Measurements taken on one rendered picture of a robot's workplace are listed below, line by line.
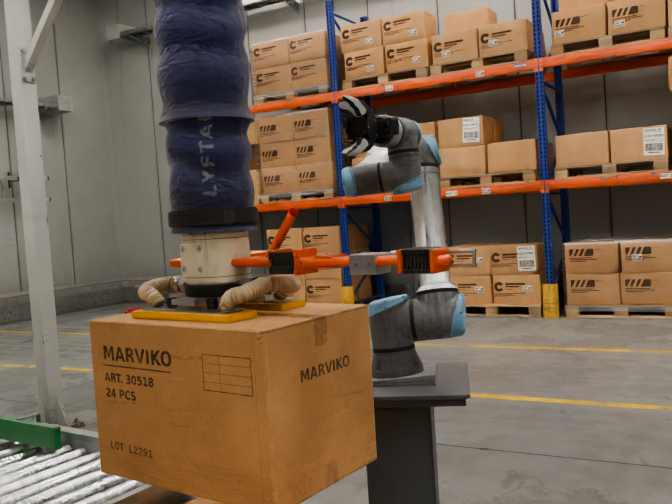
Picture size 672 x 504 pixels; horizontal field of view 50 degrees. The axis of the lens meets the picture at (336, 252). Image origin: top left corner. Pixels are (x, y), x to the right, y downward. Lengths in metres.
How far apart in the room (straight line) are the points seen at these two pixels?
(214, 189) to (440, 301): 1.04
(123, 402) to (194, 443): 0.26
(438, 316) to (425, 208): 0.39
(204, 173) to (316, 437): 0.68
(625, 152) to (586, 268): 1.36
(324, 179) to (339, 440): 8.26
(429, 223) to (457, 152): 6.61
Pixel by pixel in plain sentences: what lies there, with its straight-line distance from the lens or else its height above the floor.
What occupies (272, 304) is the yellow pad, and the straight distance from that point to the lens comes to 1.83.
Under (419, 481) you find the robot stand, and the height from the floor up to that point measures 0.42.
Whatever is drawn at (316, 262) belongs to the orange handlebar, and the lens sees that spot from 1.63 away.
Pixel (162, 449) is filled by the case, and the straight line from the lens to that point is 1.84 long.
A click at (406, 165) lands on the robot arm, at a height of 1.47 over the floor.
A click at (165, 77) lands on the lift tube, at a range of 1.84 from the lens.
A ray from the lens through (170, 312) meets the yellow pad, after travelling 1.81.
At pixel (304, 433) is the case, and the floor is 0.86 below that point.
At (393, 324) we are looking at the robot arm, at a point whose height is 0.96.
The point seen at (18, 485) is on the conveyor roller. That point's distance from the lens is 2.68.
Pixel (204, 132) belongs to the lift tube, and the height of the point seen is 1.56.
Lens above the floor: 1.34
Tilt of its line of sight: 3 degrees down
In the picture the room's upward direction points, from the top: 4 degrees counter-clockwise
